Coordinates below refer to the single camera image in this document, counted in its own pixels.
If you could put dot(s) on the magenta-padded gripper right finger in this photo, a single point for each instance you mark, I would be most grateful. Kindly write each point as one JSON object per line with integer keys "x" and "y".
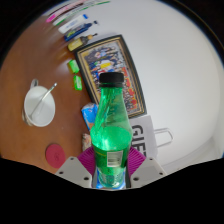
{"x": 147, "y": 170}

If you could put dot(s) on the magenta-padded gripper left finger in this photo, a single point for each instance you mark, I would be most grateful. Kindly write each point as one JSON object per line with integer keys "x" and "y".
{"x": 74, "y": 171}

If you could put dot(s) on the green plastic drink bottle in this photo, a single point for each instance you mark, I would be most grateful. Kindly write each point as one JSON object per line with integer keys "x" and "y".
{"x": 110, "y": 140}

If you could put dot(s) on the flat round red coaster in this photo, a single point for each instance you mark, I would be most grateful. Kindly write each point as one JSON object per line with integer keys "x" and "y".
{"x": 55, "y": 155}

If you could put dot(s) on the small patterned snack packet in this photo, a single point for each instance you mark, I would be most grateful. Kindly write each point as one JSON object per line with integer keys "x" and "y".
{"x": 86, "y": 142}

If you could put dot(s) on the white paper gift bag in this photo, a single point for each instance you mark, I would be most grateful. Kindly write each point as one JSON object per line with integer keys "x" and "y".
{"x": 143, "y": 133}

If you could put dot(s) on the blue tissue pack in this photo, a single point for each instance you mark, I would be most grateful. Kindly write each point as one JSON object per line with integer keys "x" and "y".
{"x": 88, "y": 116}

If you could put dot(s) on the thin grey stirring stick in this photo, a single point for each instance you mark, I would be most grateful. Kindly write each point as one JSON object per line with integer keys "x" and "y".
{"x": 42, "y": 100}

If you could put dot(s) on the dark framed group photo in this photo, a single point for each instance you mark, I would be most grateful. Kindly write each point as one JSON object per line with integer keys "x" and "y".
{"x": 106, "y": 61}

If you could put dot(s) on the yellow bottle black pump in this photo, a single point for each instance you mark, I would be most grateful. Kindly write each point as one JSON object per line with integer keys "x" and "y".
{"x": 76, "y": 44}

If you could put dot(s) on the dark blue pump bottle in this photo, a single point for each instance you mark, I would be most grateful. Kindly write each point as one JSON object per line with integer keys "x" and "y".
{"x": 78, "y": 31}

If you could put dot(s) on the white tube blue cap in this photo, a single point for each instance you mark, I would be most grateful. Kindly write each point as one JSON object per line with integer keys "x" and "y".
{"x": 71, "y": 24}

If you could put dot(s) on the tall white green box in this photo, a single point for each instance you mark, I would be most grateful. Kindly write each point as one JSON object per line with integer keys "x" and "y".
{"x": 80, "y": 10}

